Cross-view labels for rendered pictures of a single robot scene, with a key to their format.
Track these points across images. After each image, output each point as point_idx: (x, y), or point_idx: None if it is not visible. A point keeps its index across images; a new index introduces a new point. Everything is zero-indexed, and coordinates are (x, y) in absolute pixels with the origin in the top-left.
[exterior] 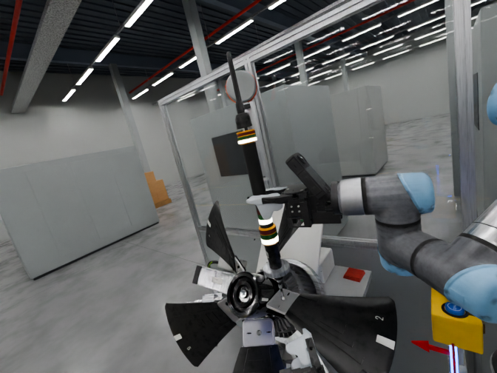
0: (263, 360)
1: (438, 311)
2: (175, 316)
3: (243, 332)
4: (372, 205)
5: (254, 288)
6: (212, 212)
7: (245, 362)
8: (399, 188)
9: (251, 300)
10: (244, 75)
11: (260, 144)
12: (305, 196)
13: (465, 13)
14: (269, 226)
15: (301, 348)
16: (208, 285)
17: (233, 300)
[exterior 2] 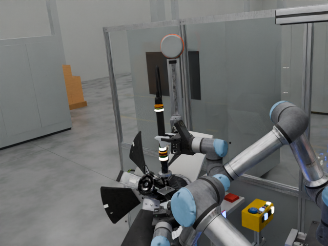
0: (151, 216)
1: (245, 210)
2: (106, 194)
3: (143, 203)
4: (202, 150)
5: (153, 182)
6: (136, 137)
7: (142, 215)
8: (212, 145)
9: (149, 187)
10: (175, 39)
11: (179, 91)
12: (179, 141)
13: (308, 44)
14: (163, 152)
15: (165, 204)
16: (127, 183)
17: (140, 187)
